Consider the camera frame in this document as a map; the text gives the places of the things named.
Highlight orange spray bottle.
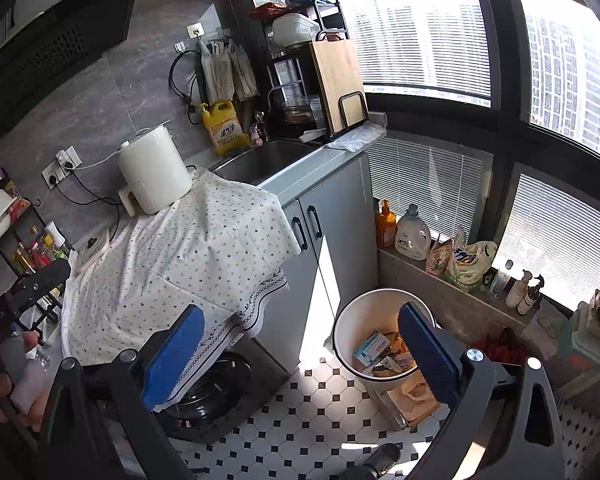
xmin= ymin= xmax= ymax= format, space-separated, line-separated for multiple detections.
xmin=375 ymin=200 xmax=396 ymax=248

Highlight dark pump bottle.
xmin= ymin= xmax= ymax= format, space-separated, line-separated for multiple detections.
xmin=516 ymin=275 xmax=545 ymax=315

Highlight dotted white tablecloth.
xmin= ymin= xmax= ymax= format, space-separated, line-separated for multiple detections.
xmin=61 ymin=169 xmax=300 ymax=412

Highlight clear plastic sheet on counter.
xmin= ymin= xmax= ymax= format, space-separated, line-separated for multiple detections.
xmin=327 ymin=122 xmax=387 ymax=153

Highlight grey kitchen cabinet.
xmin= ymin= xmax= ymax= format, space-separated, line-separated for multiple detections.
xmin=257 ymin=153 xmax=378 ymax=374

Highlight wooden cutting board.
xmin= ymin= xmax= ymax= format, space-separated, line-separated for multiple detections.
xmin=310 ymin=39 xmax=368 ymax=138

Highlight wall power socket strip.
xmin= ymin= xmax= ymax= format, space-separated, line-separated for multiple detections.
xmin=41 ymin=146 xmax=82 ymax=190

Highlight red cloth on floor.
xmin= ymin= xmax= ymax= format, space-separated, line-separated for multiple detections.
xmin=472 ymin=327 xmax=529 ymax=365

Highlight green white detergent refill bag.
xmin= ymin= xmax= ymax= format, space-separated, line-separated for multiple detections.
xmin=444 ymin=228 xmax=498 ymax=292

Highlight black shoe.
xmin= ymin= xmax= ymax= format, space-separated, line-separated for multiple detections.
xmin=338 ymin=443 xmax=401 ymax=480

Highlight hanging cloth bags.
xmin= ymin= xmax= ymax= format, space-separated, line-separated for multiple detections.
xmin=200 ymin=39 xmax=259 ymax=104

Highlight spice rack with bottles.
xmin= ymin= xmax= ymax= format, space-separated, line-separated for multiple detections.
xmin=0 ymin=178 xmax=70 ymax=347

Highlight green storage box with basket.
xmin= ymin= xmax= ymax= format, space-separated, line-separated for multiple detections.
xmin=557 ymin=289 xmax=600 ymax=372

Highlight white kitchen scale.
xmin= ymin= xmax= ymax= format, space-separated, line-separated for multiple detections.
xmin=72 ymin=226 xmax=110 ymax=274

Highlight pink small figurine bottle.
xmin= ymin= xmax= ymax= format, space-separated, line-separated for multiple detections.
xmin=249 ymin=112 xmax=268 ymax=146

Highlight white laundry detergent bottle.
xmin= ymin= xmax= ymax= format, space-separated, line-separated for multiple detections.
xmin=394 ymin=204 xmax=431 ymax=261

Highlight person's left hand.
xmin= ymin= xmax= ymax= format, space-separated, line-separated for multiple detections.
xmin=0 ymin=331 xmax=54 ymax=434

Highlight cardboard box on floor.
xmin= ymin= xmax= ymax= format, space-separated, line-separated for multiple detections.
xmin=370 ymin=370 xmax=441 ymax=431

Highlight white air fryer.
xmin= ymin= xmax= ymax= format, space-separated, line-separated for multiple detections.
xmin=118 ymin=125 xmax=192 ymax=217

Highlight small pink refill pouch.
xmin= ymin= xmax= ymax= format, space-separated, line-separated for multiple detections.
xmin=426 ymin=240 xmax=453 ymax=276

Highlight white round trash bin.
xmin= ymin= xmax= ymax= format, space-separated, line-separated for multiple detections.
xmin=332 ymin=288 xmax=436 ymax=392

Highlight steel kitchen sink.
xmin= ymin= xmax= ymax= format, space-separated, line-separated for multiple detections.
xmin=210 ymin=140 xmax=320 ymax=185

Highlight blue white paper box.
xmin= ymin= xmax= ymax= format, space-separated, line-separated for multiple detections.
xmin=352 ymin=330 xmax=391 ymax=368

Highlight white pump bottle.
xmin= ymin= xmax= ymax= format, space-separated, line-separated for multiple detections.
xmin=505 ymin=270 xmax=532 ymax=309

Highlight black dish rack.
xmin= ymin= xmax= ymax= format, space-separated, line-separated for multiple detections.
xmin=251 ymin=0 xmax=353 ymax=142

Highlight yellow dish soap jug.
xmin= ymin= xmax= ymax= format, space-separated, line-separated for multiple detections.
xmin=200 ymin=100 xmax=252 ymax=155

